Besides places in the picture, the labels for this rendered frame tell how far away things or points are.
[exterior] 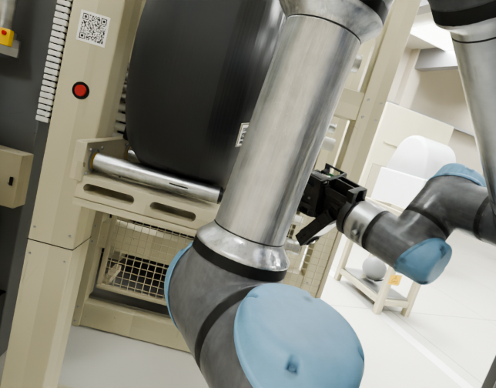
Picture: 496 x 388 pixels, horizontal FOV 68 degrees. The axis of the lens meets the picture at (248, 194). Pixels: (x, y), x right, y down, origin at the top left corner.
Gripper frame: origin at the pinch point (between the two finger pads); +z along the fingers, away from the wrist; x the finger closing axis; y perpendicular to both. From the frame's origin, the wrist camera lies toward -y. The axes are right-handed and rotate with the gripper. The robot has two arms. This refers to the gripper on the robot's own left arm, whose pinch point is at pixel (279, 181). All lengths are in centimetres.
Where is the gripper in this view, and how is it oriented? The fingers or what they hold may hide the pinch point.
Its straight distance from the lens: 79.1
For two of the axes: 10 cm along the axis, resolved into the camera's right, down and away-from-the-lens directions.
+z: -5.9, -4.4, 6.8
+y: 0.9, -8.7, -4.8
